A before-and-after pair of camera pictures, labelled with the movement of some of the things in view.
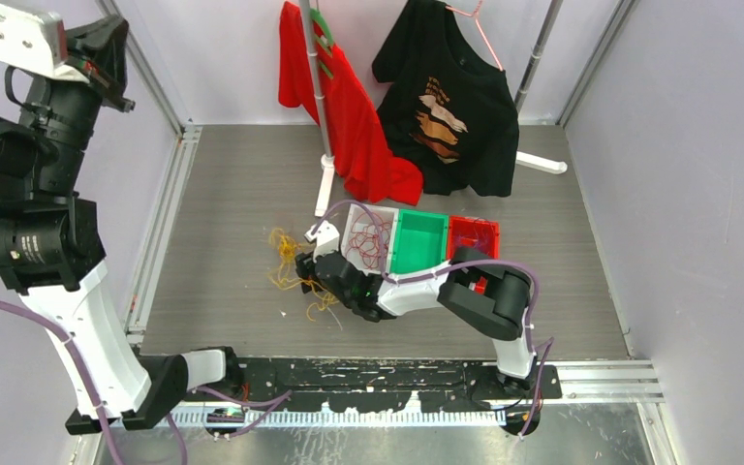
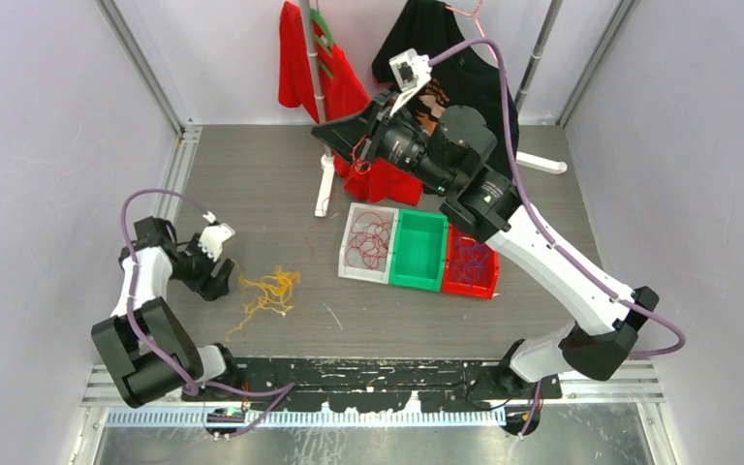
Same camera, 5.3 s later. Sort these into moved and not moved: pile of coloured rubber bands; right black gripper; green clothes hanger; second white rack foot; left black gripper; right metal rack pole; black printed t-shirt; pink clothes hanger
Moved: right black gripper; left black gripper
Not moved: right metal rack pole; black printed t-shirt; pink clothes hanger; second white rack foot; pile of coloured rubber bands; green clothes hanger
